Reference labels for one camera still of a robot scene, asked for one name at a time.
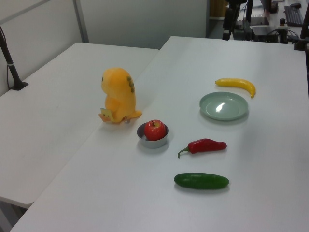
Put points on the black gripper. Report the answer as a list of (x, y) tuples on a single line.
[(230, 18)]

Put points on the yellow plastic banana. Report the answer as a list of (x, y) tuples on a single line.
[(237, 83)]

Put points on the dark robot arm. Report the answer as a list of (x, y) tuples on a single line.
[(235, 3)]

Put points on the pale green plastic plate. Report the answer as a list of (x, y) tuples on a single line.
[(212, 111)]

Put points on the yellow cabinet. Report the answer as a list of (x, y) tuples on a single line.
[(216, 8)]

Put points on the dark flat tray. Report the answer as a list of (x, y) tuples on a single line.
[(260, 20)]

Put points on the black electronics box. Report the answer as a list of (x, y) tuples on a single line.
[(264, 33)]

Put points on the black computer keyboard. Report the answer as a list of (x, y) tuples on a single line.
[(293, 15)]

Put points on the black computer mouse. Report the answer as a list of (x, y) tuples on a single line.
[(295, 5)]

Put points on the red chili pepper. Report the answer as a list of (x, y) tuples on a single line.
[(205, 145)]

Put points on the red apple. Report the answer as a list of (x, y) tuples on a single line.
[(154, 131)]

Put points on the orange plush dinosaur toy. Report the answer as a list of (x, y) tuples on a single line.
[(118, 91)]

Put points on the small grey metal bowl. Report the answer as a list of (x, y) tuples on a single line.
[(152, 144)]

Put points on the green cucumber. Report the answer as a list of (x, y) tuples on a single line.
[(201, 180)]

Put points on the black pole with base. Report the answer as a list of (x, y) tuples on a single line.
[(12, 70)]

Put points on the black vertical post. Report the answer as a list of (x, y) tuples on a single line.
[(249, 10)]

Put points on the black camera stand clamp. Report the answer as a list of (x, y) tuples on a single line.
[(303, 32)]

